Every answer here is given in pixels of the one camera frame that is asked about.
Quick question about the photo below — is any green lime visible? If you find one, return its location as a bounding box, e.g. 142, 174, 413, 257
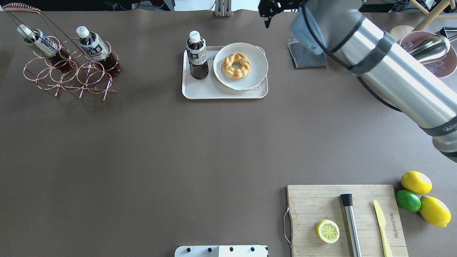
396, 189, 422, 212

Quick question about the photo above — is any white round plate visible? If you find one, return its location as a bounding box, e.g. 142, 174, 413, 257
213, 42, 269, 90

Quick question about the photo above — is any tea bottle top rack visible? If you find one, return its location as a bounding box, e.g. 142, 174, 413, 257
186, 30, 209, 80

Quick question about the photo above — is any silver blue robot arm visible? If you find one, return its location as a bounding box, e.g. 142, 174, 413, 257
258, 0, 457, 161

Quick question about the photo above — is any wooden cup tree stand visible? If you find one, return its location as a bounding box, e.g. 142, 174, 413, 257
388, 0, 456, 43

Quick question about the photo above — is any grey folded cloth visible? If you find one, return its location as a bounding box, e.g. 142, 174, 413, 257
287, 41, 328, 69

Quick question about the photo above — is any copper wire bottle rack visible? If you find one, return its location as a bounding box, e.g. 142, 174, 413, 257
2, 2, 124, 100

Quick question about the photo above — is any wooden cutting board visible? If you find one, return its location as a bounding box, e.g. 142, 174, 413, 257
287, 185, 408, 257

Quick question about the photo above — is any yellow lemon near board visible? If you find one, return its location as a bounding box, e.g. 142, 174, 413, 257
420, 196, 452, 227

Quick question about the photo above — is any braided ring pastry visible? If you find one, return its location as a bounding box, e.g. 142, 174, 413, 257
222, 53, 251, 79

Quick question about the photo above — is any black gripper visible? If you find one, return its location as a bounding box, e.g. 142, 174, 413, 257
258, 0, 303, 28

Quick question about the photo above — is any tea bottle rack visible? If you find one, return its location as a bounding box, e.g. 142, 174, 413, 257
17, 24, 75, 73
76, 26, 121, 77
186, 30, 209, 80

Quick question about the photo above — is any white serving tray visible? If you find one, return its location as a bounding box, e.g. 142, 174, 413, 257
181, 46, 268, 99

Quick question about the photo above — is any tea bottle rack right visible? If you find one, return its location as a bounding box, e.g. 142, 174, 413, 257
76, 26, 121, 77

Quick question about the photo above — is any half lemon slice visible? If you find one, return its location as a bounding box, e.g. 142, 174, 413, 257
316, 219, 340, 243

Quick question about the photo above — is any metal ice scoop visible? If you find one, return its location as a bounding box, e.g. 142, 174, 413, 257
408, 35, 451, 65

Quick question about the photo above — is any yellow lemon far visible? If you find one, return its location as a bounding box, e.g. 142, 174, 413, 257
401, 171, 432, 194

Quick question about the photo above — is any tea bottle rack left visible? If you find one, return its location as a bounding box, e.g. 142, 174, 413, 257
17, 24, 75, 73

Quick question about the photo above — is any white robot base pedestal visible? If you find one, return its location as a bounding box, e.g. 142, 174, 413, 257
174, 245, 269, 257

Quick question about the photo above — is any yellow plastic knife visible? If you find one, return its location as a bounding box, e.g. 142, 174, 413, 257
373, 200, 393, 257

